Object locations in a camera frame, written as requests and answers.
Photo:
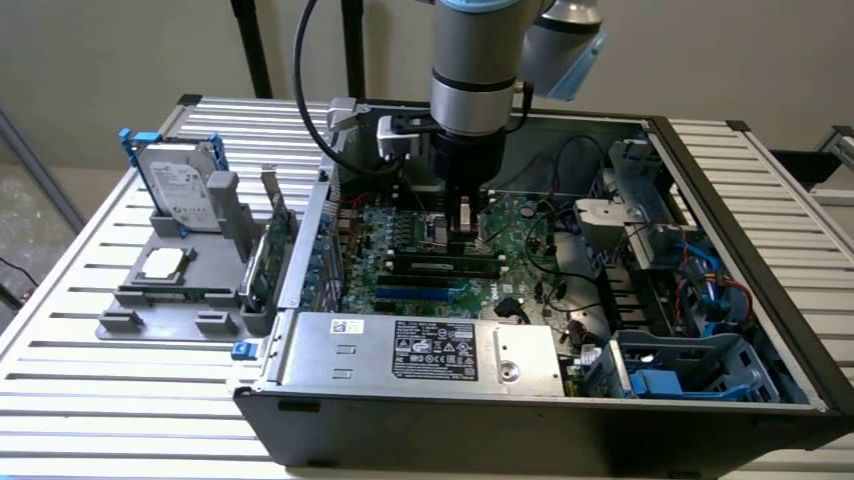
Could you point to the blue disk bay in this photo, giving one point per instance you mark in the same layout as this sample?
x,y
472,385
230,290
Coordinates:
x,y
693,365

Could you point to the blue case latch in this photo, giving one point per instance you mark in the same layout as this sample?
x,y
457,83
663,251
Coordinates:
x,y
244,350

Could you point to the green RAM stick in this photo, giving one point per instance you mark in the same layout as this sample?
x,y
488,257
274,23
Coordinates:
x,y
176,295

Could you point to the black stand pole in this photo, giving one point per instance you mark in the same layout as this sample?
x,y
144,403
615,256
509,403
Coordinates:
x,y
355,45
253,45

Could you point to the green graphics card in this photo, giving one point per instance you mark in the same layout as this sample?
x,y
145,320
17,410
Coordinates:
x,y
269,250

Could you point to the black open PC case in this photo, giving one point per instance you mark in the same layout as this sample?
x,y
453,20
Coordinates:
x,y
533,430

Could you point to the grey metal drive cage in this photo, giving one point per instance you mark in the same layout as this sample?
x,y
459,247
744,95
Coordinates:
x,y
633,215

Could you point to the black RAM stick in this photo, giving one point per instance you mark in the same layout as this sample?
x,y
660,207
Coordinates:
x,y
433,260

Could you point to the silver CPU chip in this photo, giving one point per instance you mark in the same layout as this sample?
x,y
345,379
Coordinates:
x,y
160,262

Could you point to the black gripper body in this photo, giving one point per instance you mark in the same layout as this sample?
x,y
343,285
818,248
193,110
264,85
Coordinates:
x,y
467,160

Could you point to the silver hard disk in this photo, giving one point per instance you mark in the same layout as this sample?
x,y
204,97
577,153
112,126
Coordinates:
x,y
180,190

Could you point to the aluminium frame profile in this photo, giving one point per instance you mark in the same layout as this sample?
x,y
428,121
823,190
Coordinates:
x,y
827,165

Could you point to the blue disk caddy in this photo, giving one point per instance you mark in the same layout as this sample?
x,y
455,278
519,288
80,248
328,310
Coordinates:
x,y
220,150

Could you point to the blue expansion slot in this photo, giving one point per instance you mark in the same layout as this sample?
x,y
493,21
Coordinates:
x,y
420,292

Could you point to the grey parts rack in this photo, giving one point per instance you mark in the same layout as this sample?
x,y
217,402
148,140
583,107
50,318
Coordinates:
x,y
166,320

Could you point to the CPU socket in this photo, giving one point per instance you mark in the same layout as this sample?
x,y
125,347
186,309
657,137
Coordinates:
x,y
433,225

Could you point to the green motherboard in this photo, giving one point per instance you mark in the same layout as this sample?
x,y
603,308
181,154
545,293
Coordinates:
x,y
520,240

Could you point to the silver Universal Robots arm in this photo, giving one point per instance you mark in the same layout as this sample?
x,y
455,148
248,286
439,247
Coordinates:
x,y
467,60

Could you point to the silver power supply unit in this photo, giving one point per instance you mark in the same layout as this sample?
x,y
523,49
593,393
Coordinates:
x,y
373,350

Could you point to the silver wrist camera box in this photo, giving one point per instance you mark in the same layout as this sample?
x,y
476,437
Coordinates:
x,y
395,137

